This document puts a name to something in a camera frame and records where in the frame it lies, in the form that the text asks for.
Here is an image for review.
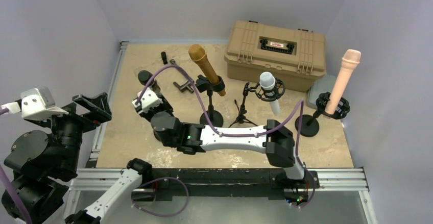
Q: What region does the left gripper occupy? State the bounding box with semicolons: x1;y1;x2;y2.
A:
34;90;111;174

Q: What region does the black round-base mic stand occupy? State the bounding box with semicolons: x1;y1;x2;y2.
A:
195;75;224;127

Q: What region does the gold microphone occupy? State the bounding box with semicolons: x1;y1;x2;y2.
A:
188;44;226;96

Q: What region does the black microphone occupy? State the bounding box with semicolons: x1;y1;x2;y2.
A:
137;70;160;93

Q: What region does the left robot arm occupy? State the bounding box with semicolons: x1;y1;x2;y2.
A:
1;88;112;223

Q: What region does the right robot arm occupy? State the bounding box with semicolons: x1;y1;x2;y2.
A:
132;92;311;187

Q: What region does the white microphone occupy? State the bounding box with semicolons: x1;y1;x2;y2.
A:
259;71;281;115

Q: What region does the pink microphone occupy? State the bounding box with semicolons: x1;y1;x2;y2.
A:
325;49;362;115

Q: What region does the small black cylinder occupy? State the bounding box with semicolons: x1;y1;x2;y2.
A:
161;52;168;65

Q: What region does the tan plastic case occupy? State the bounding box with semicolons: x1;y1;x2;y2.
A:
224;20;327;92

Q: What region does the grey pad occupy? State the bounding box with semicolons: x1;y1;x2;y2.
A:
306;74;336;109

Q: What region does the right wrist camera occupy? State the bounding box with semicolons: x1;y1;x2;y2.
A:
132;88;163;114

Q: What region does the dark metal L bracket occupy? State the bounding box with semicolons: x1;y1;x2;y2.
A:
169;59;195;94

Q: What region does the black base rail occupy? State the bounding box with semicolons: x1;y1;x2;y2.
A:
139;168;320;203

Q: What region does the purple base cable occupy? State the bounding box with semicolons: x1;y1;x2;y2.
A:
130;177;189;218

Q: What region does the black tripod shock-mount stand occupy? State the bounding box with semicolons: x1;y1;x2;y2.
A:
229;78;286;128

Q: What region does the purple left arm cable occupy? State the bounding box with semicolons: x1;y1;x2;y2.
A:
0;106;33;224

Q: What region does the black shock-mount round stand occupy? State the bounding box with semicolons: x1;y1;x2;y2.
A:
294;92;351;138

